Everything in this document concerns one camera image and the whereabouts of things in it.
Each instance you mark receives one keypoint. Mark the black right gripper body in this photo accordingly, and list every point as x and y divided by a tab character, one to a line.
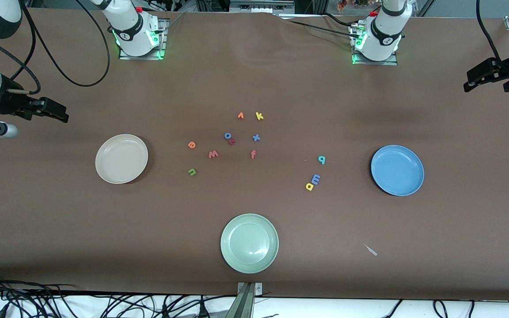
10	102

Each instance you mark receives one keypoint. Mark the green foam letter n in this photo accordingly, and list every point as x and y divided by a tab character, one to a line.
192	170

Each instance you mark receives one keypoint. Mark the red foam letter w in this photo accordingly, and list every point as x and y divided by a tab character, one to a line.
213	155

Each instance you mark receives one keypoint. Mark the blue foam letter m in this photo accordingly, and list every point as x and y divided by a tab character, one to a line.
316	179

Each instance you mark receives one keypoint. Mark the beige round plate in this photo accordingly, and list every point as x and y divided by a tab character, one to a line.
121	159

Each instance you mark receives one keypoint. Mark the blue round plate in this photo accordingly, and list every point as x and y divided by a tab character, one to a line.
397	170

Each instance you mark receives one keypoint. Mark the small orange object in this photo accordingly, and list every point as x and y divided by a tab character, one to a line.
342	4

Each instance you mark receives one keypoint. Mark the small white paper scrap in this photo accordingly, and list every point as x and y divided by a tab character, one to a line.
371	251

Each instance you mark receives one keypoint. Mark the yellow foam letter k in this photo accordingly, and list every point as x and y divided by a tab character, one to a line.
259	116

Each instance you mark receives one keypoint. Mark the green round plate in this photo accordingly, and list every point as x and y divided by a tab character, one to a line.
249	243

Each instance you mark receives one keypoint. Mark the grey metal box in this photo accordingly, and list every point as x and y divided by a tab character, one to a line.
261	5

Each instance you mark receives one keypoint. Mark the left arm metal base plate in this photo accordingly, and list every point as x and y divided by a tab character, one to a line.
391	63

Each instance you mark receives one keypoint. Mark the grey metal camera post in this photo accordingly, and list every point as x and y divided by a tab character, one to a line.
246	302

